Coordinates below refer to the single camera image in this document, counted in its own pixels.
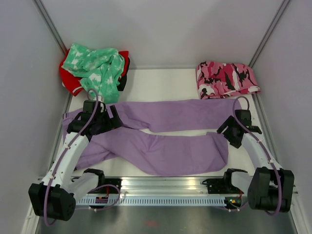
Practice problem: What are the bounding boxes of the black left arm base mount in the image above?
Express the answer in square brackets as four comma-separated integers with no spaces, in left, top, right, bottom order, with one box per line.
[88,177,122,195]

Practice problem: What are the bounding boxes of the black garment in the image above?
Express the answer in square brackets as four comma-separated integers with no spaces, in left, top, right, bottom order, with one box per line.
[117,58,130,92]

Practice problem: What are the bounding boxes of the aluminium frame post left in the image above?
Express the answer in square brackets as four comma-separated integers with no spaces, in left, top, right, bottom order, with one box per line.
[33,0,67,55]

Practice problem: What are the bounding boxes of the purple trousers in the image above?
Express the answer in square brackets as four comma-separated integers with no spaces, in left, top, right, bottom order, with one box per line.
[75,99,240,177]

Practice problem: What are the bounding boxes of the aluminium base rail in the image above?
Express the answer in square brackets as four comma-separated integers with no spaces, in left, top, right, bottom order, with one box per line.
[36,176,298,195]

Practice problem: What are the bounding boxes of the pink camouflage trousers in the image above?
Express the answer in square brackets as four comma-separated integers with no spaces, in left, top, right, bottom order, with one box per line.
[195,61,261,99]

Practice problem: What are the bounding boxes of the white slotted cable duct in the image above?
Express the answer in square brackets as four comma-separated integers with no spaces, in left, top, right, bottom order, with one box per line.
[77,195,225,207]

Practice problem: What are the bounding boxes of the aluminium frame post right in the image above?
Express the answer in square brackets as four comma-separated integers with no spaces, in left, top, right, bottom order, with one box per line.
[249,0,292,68]

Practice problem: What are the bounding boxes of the red garment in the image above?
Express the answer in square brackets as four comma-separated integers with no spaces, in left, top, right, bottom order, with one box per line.
[58,49,129,96]

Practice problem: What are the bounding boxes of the aluminium frame post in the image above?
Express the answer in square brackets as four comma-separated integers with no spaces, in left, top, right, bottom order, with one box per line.
[33,0,67,55]
[249,0,292,68]

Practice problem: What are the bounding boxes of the green tie-dye garment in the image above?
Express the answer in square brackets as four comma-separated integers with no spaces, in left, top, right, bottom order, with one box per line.
[62,43,125,104]

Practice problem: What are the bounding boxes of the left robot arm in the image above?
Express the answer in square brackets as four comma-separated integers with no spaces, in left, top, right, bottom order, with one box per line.
[28,100,122,226]

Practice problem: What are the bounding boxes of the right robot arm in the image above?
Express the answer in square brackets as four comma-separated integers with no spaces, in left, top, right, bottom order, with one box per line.
[217,110,294,215]

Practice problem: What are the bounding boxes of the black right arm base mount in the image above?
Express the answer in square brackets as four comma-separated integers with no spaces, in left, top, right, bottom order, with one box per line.
[201,178,246,195]

